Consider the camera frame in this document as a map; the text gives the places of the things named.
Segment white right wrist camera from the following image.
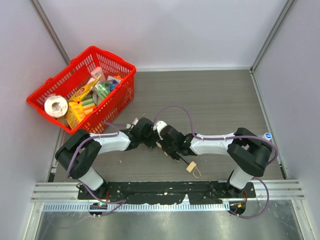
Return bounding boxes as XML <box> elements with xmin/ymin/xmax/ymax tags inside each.
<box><xmin>153</xmin><ymin>120</ymin><xmax>167</xmax><ymax>133</ymax></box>

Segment clear plastic water bottle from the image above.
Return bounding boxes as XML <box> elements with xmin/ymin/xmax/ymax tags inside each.
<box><xmin>262</xmin><ymin>132</ymin><xmax>273</xmax><ymax>141</ymax></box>

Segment red plastic shopping basket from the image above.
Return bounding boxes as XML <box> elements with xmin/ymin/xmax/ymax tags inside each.
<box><xmin>26</xmin><ymin>45</ymin><xmax>137</xmax><ymax>136</ymax></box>

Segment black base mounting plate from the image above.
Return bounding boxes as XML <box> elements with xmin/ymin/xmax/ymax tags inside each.
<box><xmin>92</xmin><ymin>180</ymin><xmax>256</xmax><ymax>205</ymax></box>

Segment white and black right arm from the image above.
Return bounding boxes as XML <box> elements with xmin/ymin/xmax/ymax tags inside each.
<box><xmin>156</xmin><ymin>125</ymin><xmax>273</xmax><ymax>197</ymax></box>

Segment white slotted cable duct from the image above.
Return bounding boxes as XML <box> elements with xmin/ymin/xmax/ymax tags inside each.
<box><xmin>42</xmin><ymin>201</ymin><xmax>230</xmax><ymax>212</ymax></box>

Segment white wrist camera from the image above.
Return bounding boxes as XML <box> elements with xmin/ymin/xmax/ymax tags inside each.
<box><xmin>153</xmin><ymin>120</ymin><xmax>167</xmax><ymax>133</ymax></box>
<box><xmin>126</xmin><ymin>118</ymin><xmax>140</xmax><ymax>130</ymax></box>

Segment white toilet paper roll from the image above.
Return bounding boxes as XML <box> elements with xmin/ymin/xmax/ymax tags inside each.
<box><xmin>44</xmin><ymin>95</ymin><xmax>69</xmax><ymax>118</ymax></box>

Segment pink white small package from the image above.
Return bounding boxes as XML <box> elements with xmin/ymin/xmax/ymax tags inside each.
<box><xmin>90</xmin><ymin>66</ymin><xmax>104</xmax><ymax>79</ymax></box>

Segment green white wrapped package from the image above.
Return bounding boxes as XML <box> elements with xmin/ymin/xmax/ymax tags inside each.
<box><xmin>92</xmin><ymin>82</ymin><xmax>110</xmax><ymax>101</ymax></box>

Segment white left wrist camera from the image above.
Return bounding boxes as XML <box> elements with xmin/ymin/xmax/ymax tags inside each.
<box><xmin>126</xmin><ymin>118</ymin><xmax>140</xmax><ymax>130</ymax></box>

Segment orange plastic package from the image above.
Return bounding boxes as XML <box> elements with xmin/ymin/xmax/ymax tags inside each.
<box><xmin>66</xmin><ymin>101</ymin><xmax>86</xmax><ymax>130</ymax></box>

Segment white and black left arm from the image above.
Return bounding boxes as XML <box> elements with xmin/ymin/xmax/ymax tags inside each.
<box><xmin>55</xmin><ymin>117</ymin><xmax>160</xmax><ymax>199</ymax></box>

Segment yellow green sponge pack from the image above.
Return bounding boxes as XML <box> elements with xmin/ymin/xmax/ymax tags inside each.
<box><xmin>79</xmin><ymin>97</ymin><xmax>96</xmax><ymax>116</ymax></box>

